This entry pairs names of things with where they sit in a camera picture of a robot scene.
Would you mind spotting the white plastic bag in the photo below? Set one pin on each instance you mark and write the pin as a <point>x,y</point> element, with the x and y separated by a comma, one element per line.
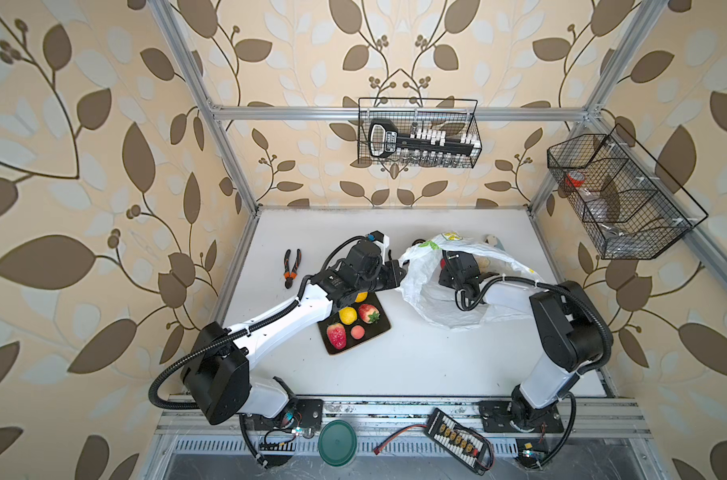
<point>505,290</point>

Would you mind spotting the large red fake strawberry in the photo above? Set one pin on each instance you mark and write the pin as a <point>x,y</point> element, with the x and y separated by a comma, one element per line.
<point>337,336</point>

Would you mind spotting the side black wire basket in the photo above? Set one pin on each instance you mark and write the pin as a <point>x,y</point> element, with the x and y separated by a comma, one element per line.
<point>638,206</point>

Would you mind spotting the small red strawberry with stem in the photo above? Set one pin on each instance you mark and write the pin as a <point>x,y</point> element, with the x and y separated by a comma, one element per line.
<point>369,314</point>

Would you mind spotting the rear black wire basket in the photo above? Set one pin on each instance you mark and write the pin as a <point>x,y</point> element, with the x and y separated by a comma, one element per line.
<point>452,115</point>

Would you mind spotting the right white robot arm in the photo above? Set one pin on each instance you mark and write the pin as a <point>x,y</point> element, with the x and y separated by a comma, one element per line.
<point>575,339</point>

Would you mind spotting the orange handled pliers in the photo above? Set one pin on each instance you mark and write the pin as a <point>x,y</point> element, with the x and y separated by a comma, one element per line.
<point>292,262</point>

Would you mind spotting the black charger board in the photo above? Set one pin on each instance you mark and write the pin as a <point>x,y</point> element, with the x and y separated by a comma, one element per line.
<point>463,443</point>

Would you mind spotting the black square tray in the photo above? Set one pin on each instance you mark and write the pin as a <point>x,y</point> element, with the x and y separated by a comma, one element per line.
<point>354,325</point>

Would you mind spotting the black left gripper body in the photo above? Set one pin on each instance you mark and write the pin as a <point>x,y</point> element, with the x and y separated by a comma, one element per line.
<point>374,280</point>

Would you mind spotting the red capped clear bottle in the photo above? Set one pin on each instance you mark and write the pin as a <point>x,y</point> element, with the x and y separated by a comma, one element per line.
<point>574,184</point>

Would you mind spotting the green round lid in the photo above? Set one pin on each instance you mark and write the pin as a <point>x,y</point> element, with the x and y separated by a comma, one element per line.
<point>338,443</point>

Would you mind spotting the aluminium frame post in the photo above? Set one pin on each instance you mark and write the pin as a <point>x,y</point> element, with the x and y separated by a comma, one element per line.
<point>164,16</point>

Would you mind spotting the yellow lemon with leafy branch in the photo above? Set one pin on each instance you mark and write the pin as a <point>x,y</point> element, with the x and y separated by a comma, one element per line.
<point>348,315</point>

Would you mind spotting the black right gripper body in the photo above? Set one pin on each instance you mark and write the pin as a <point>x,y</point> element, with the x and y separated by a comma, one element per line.
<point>445,278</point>

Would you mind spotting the black tool in basket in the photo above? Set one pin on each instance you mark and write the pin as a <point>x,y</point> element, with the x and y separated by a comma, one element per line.
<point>383,140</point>

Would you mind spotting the small pink fake cherry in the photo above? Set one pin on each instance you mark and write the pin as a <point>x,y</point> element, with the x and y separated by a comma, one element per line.
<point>358,332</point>

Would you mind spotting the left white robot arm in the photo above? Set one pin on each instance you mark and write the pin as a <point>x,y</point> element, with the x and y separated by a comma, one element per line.
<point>215,378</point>

